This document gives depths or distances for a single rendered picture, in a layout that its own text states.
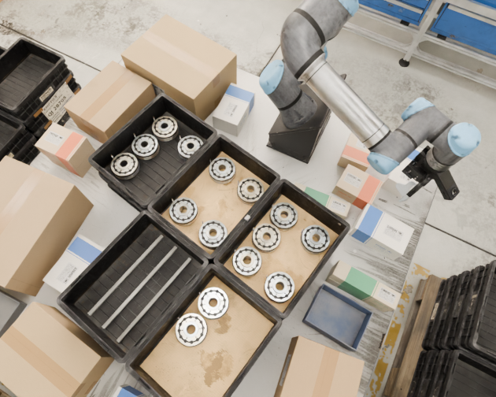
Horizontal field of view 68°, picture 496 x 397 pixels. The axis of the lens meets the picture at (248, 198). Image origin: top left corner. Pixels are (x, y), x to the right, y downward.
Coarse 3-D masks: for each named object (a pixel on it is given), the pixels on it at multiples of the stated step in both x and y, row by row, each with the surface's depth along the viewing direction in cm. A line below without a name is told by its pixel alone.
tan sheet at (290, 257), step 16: (304, 224) 137; (320, 224) 137; (288, 240) 134; (272, 256) 132; (288, 256) 132; (304, 256) 132; (320, 256) 132; (272, 272) 130; (288, 272) 130; (304, 272) 130; (256, 288) 127; (272, 304) 125; (288, 304) 126
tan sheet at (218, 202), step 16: (208, 176) 144; (240, 176) 144; (256, 176) 144; (192, 192) 141; (208, 192) 141; (224, 192) 141; (208, 208) 138; (224, 208) 139; (240, 208) 139; (176, 224) 136; (192, 224) 136; (224, 224) 136
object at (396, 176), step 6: (414, 150) 156; (420, 150) 156; (408, 156) 155; (414, 156) 155; (402, 162) 153; (408, 162) 153; (396, 168) 152; (402, 168) 152; (390, 174) 151; (396, 174) 151; (402, 174) 151; (384, 180) 156; (390, 180) 151; (396, 180) 150; (402, 180) 150; (408, 180) 150; (414, 180) 150; (384, 186) 156; (390, 186) 154; (396, 192) 155
